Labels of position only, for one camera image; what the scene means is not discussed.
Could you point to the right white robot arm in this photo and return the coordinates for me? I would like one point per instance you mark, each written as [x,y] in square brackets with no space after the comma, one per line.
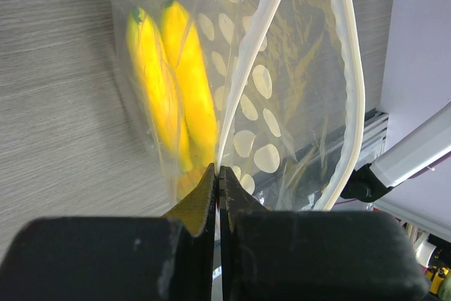
[411,156]

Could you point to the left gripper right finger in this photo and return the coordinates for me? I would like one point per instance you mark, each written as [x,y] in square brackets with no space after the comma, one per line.
[311,255]

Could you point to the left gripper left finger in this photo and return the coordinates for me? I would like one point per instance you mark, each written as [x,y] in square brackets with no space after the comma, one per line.
[117,258]

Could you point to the clear polka dot zip bag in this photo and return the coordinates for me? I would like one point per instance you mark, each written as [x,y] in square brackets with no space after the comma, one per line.
[288,89]

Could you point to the yellow banana bunch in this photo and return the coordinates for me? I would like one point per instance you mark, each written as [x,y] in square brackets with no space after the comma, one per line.
[168,62]

